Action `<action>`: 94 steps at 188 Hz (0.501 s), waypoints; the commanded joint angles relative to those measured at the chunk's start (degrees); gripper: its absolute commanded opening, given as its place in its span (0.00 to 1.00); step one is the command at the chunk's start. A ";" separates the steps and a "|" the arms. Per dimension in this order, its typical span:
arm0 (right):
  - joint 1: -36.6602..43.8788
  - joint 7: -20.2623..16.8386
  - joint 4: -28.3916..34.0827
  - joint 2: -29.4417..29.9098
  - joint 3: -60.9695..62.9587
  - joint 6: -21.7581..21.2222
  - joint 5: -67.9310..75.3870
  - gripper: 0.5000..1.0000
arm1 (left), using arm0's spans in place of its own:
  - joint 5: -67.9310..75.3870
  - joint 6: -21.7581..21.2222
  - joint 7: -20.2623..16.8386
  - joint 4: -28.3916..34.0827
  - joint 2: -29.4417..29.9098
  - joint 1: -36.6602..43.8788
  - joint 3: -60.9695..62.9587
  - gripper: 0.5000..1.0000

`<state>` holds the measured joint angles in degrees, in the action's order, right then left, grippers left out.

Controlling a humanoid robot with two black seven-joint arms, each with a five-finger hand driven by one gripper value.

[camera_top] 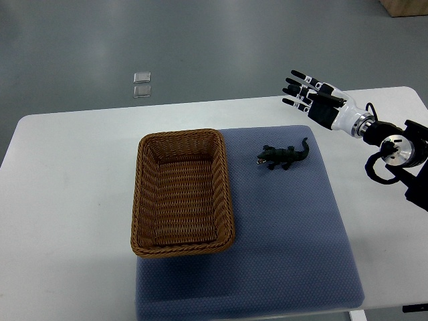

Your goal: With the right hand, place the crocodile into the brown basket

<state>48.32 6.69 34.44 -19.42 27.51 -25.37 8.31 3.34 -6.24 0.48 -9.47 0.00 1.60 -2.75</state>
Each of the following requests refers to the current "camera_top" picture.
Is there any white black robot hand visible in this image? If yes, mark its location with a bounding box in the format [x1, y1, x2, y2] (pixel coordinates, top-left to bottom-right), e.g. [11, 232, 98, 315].
[282, 70, 376, 138]

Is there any dark toy crocodile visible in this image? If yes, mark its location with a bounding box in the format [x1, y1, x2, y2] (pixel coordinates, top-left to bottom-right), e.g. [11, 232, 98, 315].
[256, 137, 310, 171]

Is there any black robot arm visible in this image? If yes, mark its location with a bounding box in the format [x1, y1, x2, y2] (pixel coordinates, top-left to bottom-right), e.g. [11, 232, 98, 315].
[358, 120, 427, 210]

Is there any brown wicker basket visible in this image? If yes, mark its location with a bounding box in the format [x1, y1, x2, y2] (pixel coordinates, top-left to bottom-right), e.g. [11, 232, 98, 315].
[130, 128, 235, 258]

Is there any blue-grey textured mat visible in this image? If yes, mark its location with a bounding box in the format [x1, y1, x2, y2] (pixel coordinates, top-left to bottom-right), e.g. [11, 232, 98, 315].
[135, 125, 364, 320]

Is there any upper clear floor tile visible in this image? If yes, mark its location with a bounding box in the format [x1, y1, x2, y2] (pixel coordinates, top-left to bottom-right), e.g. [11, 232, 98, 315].
[133, 72, 151, 84]

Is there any white table leg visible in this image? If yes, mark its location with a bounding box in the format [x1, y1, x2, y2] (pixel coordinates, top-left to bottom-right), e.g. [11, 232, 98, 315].
[348, 310, 368, 321]

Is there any black table control panel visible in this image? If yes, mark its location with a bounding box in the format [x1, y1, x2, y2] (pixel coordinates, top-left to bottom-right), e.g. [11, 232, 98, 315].
[402, 303, 428, 313]

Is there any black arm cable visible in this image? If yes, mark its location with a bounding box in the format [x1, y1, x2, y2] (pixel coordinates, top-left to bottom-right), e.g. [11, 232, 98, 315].
[364, 152, 402, 185]

